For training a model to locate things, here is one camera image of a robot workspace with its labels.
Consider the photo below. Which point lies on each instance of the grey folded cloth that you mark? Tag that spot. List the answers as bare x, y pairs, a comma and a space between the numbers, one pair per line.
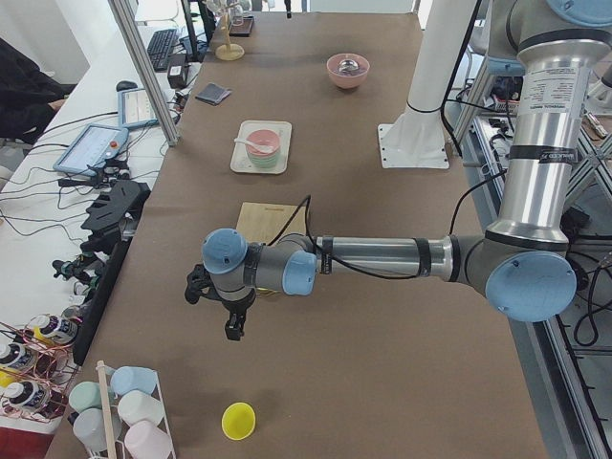
213, 94

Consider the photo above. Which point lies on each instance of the white cup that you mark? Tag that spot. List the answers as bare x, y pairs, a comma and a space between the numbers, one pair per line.
137, 406

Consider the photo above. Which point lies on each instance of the metal ice scoop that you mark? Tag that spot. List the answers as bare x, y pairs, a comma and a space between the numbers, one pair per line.
349, 67

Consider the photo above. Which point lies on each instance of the white ceramic spoon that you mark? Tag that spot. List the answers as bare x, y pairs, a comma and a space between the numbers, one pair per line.
262, 148

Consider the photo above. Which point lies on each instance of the grey cup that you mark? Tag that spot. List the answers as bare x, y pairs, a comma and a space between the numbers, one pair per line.
89, 429

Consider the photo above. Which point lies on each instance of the yellow plastic cup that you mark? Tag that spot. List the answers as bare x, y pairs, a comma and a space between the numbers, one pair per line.
238, 421

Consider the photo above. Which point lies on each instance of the mint green cup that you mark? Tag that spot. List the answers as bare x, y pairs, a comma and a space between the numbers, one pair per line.
85, 395

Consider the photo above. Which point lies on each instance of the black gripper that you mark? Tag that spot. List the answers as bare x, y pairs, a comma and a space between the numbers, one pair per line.
237, 304
288, 9

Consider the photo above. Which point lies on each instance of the wooden cutting board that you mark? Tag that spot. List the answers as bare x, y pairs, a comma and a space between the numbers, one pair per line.
270, 220

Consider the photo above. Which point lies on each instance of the black tool holder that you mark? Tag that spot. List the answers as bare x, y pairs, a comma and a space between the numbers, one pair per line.
102, 254

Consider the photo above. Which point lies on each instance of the wooden mug tree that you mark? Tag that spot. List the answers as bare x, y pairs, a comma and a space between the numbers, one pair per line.
228, 51

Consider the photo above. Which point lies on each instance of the light blue cup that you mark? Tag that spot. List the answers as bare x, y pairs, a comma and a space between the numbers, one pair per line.
129, 378

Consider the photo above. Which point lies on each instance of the paint bottle rack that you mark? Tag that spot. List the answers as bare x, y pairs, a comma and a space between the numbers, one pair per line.
37, 367

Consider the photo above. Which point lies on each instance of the cream serving tray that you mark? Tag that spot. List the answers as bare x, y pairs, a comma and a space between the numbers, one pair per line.
239, 161

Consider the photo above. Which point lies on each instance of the aluminium frame post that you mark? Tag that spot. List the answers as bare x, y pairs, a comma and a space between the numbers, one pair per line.
123, 16

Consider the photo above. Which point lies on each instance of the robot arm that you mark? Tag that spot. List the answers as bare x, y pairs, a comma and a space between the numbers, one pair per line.
519, 263

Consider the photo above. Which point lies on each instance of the green bowl stack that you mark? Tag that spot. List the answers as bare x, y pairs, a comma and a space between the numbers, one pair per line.
263, 161

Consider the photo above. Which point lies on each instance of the large pink bowl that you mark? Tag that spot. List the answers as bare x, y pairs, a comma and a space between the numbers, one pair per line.
346, 82

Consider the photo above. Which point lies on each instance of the white wire cup rack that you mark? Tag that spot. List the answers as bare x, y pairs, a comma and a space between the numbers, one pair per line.
115, 428

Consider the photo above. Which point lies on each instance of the pale pink cup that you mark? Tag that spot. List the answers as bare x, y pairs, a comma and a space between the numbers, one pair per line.
144, 440

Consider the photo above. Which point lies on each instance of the black keyboard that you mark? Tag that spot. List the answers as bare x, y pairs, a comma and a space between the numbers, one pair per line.
160, 47

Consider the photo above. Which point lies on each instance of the small pink bowl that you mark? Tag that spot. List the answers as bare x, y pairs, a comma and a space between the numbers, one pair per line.
265, 137

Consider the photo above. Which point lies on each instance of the upper teach pendant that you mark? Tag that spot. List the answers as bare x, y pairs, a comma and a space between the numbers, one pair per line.
91, 149

